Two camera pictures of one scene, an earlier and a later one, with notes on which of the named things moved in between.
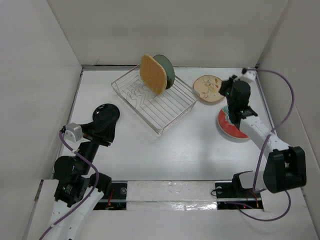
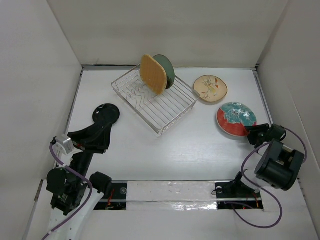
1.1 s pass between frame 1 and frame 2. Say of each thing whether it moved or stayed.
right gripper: moved
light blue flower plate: stayed
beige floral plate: stayed
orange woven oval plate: stayed
